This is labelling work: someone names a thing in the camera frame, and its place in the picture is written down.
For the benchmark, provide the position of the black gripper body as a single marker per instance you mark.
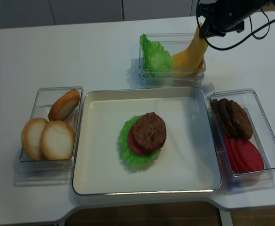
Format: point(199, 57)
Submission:
point(220, 18)

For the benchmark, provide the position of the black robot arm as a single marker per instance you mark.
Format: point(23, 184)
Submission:
point(250, 6)

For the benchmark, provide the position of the yellow cheese slice stack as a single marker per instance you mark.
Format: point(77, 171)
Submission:
point(180, 68)

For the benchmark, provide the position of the clear box with lettuce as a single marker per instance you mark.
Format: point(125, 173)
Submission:
point(173, 43)

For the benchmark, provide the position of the green lettuce leaf in box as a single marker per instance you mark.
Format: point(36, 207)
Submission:
point(157, 61)

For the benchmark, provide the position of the green lettuce leaf on tray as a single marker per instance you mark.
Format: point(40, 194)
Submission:
point(130, 157)

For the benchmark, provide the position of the brown meat patty back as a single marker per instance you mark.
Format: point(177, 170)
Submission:
point(215, 109)

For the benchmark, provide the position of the brown meat patty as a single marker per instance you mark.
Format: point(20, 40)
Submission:
point(215, 109)
point(226, 118)
point(240, 120)

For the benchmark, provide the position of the brown meat patty front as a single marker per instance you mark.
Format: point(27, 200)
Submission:
point(240, 120)

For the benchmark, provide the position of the brown meat patty middle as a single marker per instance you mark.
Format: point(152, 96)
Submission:
point(226, 118)

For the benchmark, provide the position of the red tomato slice back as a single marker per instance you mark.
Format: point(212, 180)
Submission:
point(230, 156)

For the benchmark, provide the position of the brown patty on burger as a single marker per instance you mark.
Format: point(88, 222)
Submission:
point(149, 132)

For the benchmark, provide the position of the clear box with patties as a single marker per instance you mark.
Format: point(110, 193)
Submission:
point(263, 139)

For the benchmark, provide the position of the red tomato slice front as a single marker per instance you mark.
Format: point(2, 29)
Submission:
point(250, 155)

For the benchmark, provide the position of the red tomato slice middle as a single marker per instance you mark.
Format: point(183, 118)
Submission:
point(239, 164)

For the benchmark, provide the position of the white metal tray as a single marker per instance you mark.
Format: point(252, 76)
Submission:
point(187, 162)

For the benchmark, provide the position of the red tomato slice on burger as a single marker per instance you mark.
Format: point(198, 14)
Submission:
point(132, 144)

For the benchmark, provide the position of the bun half back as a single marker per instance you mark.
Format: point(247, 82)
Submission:
point(64, 106)

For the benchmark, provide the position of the bun half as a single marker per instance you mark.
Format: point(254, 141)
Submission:
point(64, 106)
point(57, 141)
point(31, 138)

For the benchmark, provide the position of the bun half front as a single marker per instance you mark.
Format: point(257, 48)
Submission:
point(57, 141)

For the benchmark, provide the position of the clear box with buns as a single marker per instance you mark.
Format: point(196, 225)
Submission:
point(49, 172)

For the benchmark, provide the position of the bun half left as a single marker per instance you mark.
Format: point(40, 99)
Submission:
point(31, 138)

